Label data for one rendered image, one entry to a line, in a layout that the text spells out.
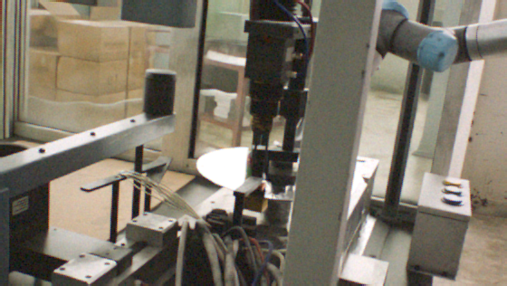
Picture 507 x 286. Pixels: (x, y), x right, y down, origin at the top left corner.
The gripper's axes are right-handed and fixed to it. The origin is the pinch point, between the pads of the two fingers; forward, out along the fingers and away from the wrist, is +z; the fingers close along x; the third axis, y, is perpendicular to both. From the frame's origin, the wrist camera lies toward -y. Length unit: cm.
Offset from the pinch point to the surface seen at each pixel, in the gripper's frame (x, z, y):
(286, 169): -1.2, 4.6, 3.8
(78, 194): -30, 36, -39
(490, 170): 197, -88, -230
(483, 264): 177, -24, -161
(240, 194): -11.4, 13.0, 22.3
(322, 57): -25, 1, 71
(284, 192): -2.2, 8.7, 13.1
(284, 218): 4.5, 12.6, 2.0
